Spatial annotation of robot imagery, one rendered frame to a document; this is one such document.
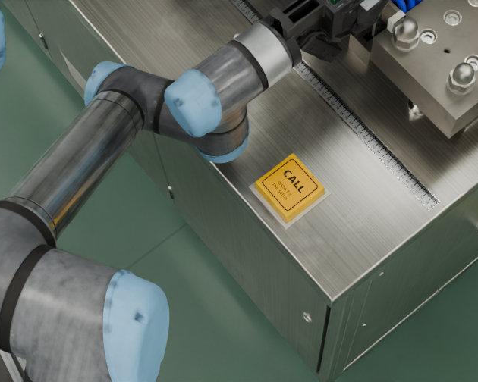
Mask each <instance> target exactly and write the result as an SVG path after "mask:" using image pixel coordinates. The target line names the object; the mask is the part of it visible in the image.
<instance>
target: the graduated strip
mask: <svg viewBox="0 0 478 382"><path fill-rule="evenodd" d="M229 1H230V3H232V4H233V6H235V7H236V9H237V10H238V11H239V12H240V13H241V14H242V15H243V16H244V17H245V18H246V19H247V20H248V21H249V22H250V24H251V25H254V24H255V23H259V22H260V21H261V20H262V19H263V18H264V17H263V16H262V15H261V14H260V13H259V12H258V11H257V10H256V9H255V8H254V7H253V6H252V5H251V4H250V3H249V2H248V0H229ZM293 69H294V70H295V71H296V72H297V73H298V74H299V75H300V76H301V77H302V78H303V79H304V80H305V81H306V82H307V83H308V85H309V86H310V87H311V88H312V89H313V90H314V91H315V92H316V93H317V94H318V95H319V96H320V97H321V98H322V100H323V101H324V102H325V103H326V104H327V105H328V106H329V107H330V108H331V109H332V110H333V111H334V112H335V113H336V114H337V115H338V116H339V117H340V118H341V119H342V120H343V121H344V122H345V123H346V124H347V125H348V126H349V127H350V128H351V130H352V131H353V132H354V133H355V134H356V135H357V136H358V137H359V138H360V139H361V140H362V141H363V142H364V143H365V144H366V146H367V147H368V148H369V149H370V150H371V151H372V152H373V153H374V154H375V155H376V156H377V157H378V158H379V159H380V160H381V162H382V163H383V164H384V165H385V166H386V167H387V168H388V169H389V170H390V171H391V172H392V173H393V174H394V175H395V176H396V177H397V178H398V179H399V180H400V181H401V182H402V183H403V184H404V185H405V186H406V187H407V188H408V189H409V190H410V192H411V193H412V194H413V195H414V196H415V197H416V198H417V199H418V200H419V201H420V202H421V203H422V204H423V205H424V207H425V208H426V209H427V210H428V211H430V210H431V209H433V208H434V207H435V206H437V205H438V204H439V203H440V201H439V200H438V199H437V198H436V197H435V195H434V194H433V193H432V192H431V191H430V190H429V189H428V188H427V187H426V186H425V185H424V184H423V183H422V182H421V181H420V180H419V179H418V178H417V176H416V175H415V174H414V173H413V172H412V171H411V170H410V169H409V168H408V167H407V166H406V165H405V164H404V163H403V162H402V161H401V160H400V159H399V157H398V156H397V155H396V154H395V153H394V152H393V151H392V150H391V149H390V148H389V147H388V146H387V145H386V144H385V143H384V142H383V141H382V140H381V139H380V138H379V137H378V136H377V135H376V134H375V133H374V132H373V131H372V130H371V129H370V128H369V127H368V126H367V125H366V124H365V123H364V122H363V120H362V119H361V118H360V117H359V116H358V115H357V114H356V113H355V112H354V111H353V110H352V109H351V108H350V107H349V106H348V105H347V104H346V103H345V102H344V100H343V99H342V98H341V97H340V96H339V95H338V94H337V93H336V92H335V91H334V90H333V89H332V88H331V87H330V86H329V85H328V84H327V82H326V81H324V79H323V78H321V76H320V75H318V73H317V72H315V70H314V69H312V68H311V66H309V64H308V63H307V62H306V61H305V60H304V59H303V58H302V61H301V62H300V63H299V64H297V65H296V66H295V67H293Z"/></svg>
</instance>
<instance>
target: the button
mask: <svg viewBox="0 0 478 382"><path fill-rule="evenodd" d="M256 189H257V190H258V191H259V192H260V194H261V195H262V196H263V197H264V198H265V199H266V201H267V202H268V203H269V204H270V205H271V206H272V207H273V208H274V209H275V210H276V211H277V212H278V214H279V215H280V216H281V217H282V218H283V220H284V221H285V222H289V221H290V220H291V219H292V218H294V217H295V216H296V215H298V214H299V213H301V212H302V211H303V210H304V209H305V208H307V207H308V206H309V205H311V204H312V203H313V202H315V201H316V200H317V199H318V198H319V197H320V196H322V195H323V194H324V191H325V188H324V186H323V185H322V184H321V183H320V182H319V181H318V180H317V179H316V178H315V177H314V176H313V174H312V173H311V172H310V171H309V170H308V169H307V168H306V167H305V166H304V164H303V163H302V162H301V161H300V160H299V159H298V158H297V156H296V155H295V154H291V155H289V156H288V157H287V158H286V159H285V160H284V161H282V162H281V163H279V164H278V165H276V166H275V167H274V168H273V169H271V170H270V171H269V172H268V173H266V174H265V175H263V176H262V177H261V178H259V179H258V180H257V181H256Z"/></svg>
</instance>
